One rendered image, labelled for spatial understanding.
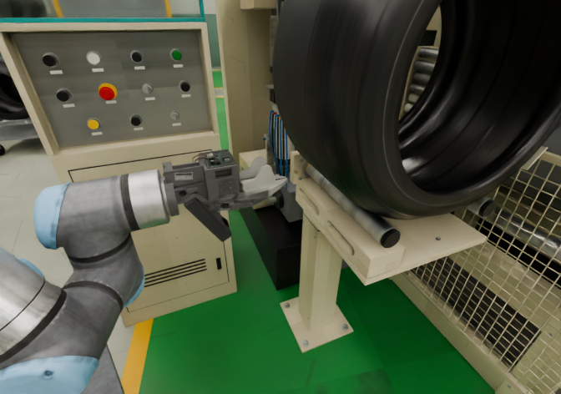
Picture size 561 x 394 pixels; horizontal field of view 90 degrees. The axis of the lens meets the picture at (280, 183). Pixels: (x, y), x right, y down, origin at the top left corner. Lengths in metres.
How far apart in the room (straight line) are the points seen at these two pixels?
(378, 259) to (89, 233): 0.51
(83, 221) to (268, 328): 1.18
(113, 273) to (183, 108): 0.73
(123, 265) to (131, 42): 0.75
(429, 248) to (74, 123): 1.12
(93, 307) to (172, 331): 1.13
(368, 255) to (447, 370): 1.03
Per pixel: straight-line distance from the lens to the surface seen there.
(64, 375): 0.45
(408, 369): 1.53
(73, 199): 0.48
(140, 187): 0.46
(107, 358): 0.87
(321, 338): 1.49
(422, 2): 0.43
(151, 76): 1.10
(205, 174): 0.45
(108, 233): 0.49
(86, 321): 0.47
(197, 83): 1.11
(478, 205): 0.80
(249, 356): 1.46
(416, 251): 0.76
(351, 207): 0.66
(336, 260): 1.20
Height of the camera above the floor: 1.28
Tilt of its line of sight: 30 degrees down
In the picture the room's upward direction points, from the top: straight up
